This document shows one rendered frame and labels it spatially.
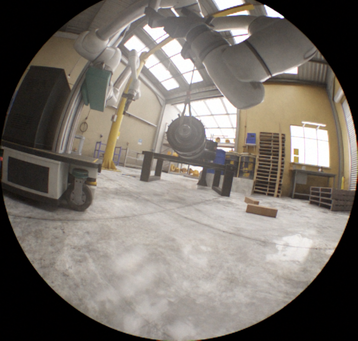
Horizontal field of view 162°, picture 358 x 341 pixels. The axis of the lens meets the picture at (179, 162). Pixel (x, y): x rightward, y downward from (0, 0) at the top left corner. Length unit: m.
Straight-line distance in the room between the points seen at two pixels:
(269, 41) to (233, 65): 0.09
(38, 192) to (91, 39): 0.88
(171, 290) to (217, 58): 0.61
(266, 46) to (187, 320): 0.61
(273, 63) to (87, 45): 0.88
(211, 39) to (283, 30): 0.16
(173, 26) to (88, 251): 0.73
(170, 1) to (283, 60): 0.57
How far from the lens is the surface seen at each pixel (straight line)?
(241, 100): 0.29
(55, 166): 0.75
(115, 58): 0.99
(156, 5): 0.55
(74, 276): 0.47
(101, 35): 0.89
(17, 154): 0.89
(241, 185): 3.89
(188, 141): 1.64
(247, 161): 4.45
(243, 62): 0.28
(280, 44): 0.29
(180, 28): 0.35
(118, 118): 3.83
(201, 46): 0.32
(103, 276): 0.47
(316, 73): 8.32
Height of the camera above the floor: 0.37
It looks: 3 degrees up
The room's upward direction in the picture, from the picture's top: 10 degrees clockwise
